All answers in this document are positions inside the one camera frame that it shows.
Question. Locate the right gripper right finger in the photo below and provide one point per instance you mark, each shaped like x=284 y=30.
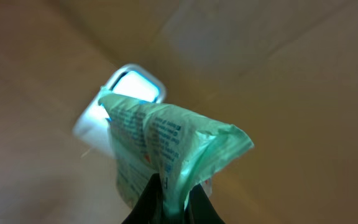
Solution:
x=199 y=209

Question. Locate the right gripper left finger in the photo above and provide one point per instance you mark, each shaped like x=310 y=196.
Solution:
x=148 y=209

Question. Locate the teal wet wipes pack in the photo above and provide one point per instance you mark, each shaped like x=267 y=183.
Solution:
x=183 y=147

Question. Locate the white barcode scanner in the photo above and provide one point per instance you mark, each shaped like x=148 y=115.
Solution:
x=130 y=80

